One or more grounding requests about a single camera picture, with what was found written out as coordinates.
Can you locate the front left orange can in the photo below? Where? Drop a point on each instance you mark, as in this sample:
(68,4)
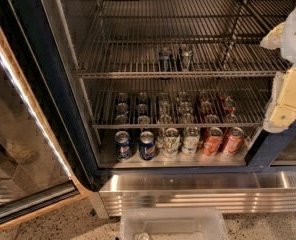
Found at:
(213,140)

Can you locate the glass fridge door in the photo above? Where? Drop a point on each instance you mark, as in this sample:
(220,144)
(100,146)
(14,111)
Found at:
(35,177)

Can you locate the upper wire shelf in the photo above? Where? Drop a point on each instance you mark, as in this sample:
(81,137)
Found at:
(126,36)

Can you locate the wire shelf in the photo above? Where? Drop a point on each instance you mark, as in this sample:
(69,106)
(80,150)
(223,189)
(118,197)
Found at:
(180,103)
(126,36)

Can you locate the pepsi can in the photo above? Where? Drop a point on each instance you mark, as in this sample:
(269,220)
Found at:
(147,145)
(123,145)

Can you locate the orange can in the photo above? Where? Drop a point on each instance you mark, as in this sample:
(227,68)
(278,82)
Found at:
(213,140)
(233,141)

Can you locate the steel fridge base grille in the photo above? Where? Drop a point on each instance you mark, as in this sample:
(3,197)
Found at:
(228,192)

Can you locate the green can middle shelf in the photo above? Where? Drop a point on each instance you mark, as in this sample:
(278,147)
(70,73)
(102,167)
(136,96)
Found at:
(185,57)

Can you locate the front right orange can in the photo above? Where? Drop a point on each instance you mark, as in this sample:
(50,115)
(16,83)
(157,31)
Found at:
(233,141)

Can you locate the front left pepsi can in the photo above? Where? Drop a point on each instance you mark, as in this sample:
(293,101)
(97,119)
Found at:
(123,145)

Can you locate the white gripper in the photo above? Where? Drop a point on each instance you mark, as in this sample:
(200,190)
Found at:
(281,110)

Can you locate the front left green white can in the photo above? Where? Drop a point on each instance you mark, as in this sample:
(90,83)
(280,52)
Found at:
(171,142)

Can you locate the clear plastic bin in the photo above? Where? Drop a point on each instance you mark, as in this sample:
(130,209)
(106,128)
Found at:
(173,224)

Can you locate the lower wire shelf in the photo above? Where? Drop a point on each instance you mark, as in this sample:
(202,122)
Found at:
(180,103)

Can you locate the front right pepsi can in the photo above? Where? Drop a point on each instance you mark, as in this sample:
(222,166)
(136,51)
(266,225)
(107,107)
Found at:
(147,145)

